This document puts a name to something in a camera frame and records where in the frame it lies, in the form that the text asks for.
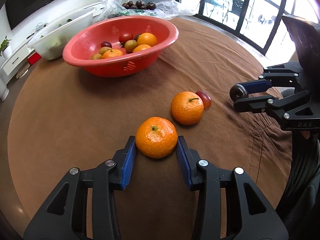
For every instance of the small plant on cabinet left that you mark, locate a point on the small plant on cabinet left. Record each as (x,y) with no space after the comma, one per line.
(6,50)

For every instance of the red plastic basin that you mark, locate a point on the red plastic basin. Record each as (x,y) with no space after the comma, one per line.
(86,43)

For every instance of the mandarin orange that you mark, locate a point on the mandarin orange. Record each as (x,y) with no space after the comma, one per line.
(156,137)
(187,108)
(112,53)

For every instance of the white tv cabinet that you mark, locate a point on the white tv cabinet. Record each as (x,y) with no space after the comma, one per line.
(19,56)

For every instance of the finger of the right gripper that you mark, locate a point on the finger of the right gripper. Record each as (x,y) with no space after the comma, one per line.
(256,86)
(257,104)

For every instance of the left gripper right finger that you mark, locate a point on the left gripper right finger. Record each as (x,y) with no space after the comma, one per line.
(187,159)

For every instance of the person right hand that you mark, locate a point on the person right hand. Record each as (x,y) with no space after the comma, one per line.
(306,134)

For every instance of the dark plum back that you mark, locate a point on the dark plum back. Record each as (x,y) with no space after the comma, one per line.
(238,91)

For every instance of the plant white ribbed pot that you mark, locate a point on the plant white ribbed pot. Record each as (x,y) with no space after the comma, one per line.
(4,91)

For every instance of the red grape back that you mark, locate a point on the red grape back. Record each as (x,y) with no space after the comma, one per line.
(206,99)

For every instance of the yellow lychee front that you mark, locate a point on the yellow lychee front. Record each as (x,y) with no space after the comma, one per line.
(96,57)

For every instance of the dark plum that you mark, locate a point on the dark plum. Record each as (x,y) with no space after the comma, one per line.
(238,91)
(136,37)

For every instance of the large smooth orange front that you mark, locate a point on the large smooth orange front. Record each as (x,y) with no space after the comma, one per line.
(141,47)

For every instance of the red tomato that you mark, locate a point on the red tomato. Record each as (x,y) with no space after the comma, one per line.
(124,37)

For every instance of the pile of dark plums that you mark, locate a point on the pile of dark plums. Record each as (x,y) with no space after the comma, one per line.
(139,5)

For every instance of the clear plastic bag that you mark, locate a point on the clear plastic bag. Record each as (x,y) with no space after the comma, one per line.
(166,10)

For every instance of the brown round tablecloth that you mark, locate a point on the brown round tablecloth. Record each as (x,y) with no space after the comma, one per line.
(65,117)

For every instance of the white plastic basin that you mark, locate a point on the white plastic basin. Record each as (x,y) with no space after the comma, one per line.
(50,41)

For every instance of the red box under cabinet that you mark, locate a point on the red box under cabinet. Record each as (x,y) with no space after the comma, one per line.
(33,58)

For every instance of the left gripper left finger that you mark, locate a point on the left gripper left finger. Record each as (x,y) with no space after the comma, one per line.
(124,161)

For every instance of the yellow lychee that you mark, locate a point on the yellow lychee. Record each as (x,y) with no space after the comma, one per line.
(103,50)
(130,45)
(96,57)

